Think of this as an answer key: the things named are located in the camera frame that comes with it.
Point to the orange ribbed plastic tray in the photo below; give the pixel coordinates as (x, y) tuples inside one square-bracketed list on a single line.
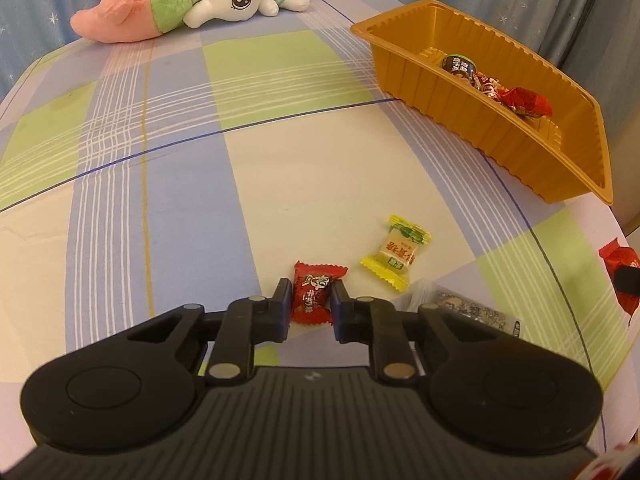
[(450, 115)]

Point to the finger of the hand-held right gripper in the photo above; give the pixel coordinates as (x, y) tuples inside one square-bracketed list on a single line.
[(629, 281)]

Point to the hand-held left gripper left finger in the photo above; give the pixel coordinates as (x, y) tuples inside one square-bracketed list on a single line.
[(280, 310)]

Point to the plaid bed sheet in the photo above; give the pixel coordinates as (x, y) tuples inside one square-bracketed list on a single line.
[(300, 170)]

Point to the red snack packet gold print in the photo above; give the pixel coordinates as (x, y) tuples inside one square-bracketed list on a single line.
[(612, 259)]

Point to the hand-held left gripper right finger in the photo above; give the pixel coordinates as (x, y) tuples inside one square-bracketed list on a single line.
[(340, 315)]

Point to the red white printed cloth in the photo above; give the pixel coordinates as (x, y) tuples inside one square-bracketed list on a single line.
[(607, 470)]

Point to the clear dark snack packet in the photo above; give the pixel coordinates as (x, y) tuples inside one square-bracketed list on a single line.
[(470, 310)]

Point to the blue star curtain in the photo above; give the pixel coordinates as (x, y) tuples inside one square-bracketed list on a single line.
[(30, 10)]

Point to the yellow wrapped candy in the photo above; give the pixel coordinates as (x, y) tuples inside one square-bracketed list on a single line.
[(397, 252)]

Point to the long green black snack packet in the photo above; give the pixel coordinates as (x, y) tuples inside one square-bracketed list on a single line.
[(457, 65)]

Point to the red snack packet white print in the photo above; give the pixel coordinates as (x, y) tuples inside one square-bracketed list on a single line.
[(525, 101)]

